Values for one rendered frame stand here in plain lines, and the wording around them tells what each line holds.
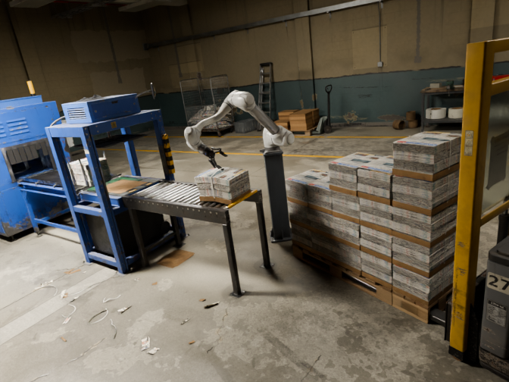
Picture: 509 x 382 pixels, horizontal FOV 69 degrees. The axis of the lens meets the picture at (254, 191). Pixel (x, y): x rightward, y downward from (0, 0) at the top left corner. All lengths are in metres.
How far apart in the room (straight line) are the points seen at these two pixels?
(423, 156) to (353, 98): 7.65
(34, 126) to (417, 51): 7.79
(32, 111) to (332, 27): 7.09
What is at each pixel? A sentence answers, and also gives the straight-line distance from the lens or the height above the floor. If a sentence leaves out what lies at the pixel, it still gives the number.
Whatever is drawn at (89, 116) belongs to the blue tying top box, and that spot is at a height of 1.61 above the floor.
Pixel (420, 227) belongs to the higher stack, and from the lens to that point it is 2.68.
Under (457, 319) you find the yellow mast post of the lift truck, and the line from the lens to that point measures 2.61.
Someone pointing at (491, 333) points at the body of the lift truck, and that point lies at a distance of 2.59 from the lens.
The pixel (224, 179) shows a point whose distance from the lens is 3.04.
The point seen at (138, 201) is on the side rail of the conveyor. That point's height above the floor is 0.77.
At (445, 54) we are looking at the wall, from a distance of 9.52.
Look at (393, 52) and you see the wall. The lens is 9.73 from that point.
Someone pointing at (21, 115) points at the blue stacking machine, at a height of 1.62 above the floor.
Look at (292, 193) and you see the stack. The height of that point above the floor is 0.69.
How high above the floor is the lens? 1.89
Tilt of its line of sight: 19 degrees down
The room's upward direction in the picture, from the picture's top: 8 degrees counter-clockwise
